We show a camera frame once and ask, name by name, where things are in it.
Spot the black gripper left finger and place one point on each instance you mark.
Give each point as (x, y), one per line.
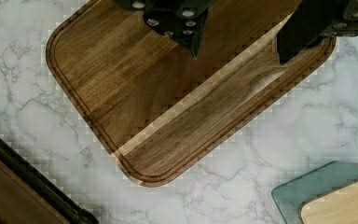
(181, 20)

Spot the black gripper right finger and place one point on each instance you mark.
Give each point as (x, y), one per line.
(313, 21)

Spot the dark metal drawer handle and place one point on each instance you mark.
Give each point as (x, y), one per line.
(43, 187)

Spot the brown wooden drawer front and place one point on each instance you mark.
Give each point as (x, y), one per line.
(19, 204)

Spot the dark walnut cutting board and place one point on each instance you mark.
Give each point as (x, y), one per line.
(156, 108)

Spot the light bamboo cutting board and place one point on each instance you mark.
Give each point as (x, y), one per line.
(337, 207)

